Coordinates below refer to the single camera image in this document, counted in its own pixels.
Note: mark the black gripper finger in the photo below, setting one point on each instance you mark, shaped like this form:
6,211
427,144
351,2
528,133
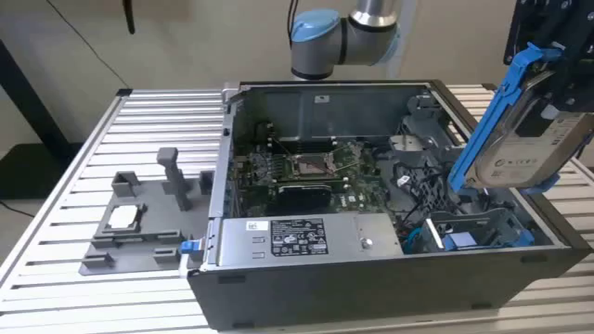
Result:
535,121

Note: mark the hard disk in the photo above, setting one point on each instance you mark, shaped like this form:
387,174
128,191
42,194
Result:
511,156

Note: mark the blue disk carrier tab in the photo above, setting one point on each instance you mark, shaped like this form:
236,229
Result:
460,240

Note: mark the black RAM slot bank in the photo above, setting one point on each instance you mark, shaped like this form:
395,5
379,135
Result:
306,143

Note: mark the grey plastic drive cage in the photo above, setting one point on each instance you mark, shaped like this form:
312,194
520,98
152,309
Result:
419,146

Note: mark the green motherboard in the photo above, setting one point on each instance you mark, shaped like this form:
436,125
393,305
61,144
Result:
367,195

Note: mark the CPU socket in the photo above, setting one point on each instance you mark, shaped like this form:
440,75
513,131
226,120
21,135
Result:
309,168

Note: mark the silver power supply unit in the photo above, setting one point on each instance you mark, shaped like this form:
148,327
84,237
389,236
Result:
338,240

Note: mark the black motherboard power connector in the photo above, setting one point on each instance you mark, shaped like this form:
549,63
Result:
264,134

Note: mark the open black PC case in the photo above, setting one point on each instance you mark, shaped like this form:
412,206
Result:
325,295

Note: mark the blue case latch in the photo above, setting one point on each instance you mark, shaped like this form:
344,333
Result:
186,247

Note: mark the grey parts rack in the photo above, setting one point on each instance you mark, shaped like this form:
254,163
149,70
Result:
153,195

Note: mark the black table corner cap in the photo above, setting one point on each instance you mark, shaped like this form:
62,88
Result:
124,92

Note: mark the green RAM stick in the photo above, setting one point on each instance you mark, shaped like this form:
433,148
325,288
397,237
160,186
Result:
140,239

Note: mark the silver CPU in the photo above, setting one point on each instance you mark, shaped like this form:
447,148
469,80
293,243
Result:
124,217

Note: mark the black desk leg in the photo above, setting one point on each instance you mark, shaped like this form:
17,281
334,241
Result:
29,104

